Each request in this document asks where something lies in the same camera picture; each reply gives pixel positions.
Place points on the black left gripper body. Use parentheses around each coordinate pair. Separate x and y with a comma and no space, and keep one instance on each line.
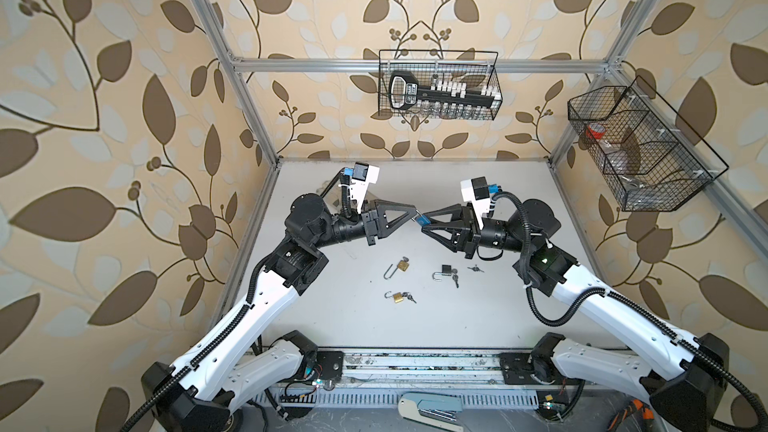
(367,224)

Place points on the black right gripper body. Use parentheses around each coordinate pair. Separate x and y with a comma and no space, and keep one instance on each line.
(474,232)

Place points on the large blue padlock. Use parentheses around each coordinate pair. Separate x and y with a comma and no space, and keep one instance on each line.
(421,220)

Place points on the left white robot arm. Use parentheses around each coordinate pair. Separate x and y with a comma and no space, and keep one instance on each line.
(205,388)

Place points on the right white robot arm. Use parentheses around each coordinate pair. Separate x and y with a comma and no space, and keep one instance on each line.
(681,377)

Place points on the black padlock with keys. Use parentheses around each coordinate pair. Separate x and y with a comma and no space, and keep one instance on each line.
(447,272)

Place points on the brass padlock long shackle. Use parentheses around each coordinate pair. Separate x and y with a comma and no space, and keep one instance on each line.
(400,266)

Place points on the brass padlock with keys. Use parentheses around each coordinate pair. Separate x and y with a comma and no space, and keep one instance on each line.
(398,297)

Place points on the black socket set holder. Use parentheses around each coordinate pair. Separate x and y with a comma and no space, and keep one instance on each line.
(404,92)

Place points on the red capped item in basket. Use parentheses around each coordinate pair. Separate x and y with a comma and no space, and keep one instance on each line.
(595,131)

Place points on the grey blue tool on floor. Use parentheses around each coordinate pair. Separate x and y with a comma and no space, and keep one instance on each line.
(433,410)

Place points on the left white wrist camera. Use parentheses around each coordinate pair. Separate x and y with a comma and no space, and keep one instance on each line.
(354,183)

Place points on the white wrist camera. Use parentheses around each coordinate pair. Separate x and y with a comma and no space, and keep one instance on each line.
(354,183)
(479,194)

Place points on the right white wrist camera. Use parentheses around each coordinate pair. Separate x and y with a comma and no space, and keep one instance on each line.
(479,194)

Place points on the black wire basket back wall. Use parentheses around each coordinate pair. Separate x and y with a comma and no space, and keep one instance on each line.
(475,68)

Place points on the black wire basket wall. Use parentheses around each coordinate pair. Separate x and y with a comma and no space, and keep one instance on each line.
(475,68)
(652,158)

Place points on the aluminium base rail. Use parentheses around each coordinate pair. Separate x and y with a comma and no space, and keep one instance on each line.
(482,379)

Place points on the black wire basket right wall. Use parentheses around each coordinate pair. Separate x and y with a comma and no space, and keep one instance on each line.
(652,158)

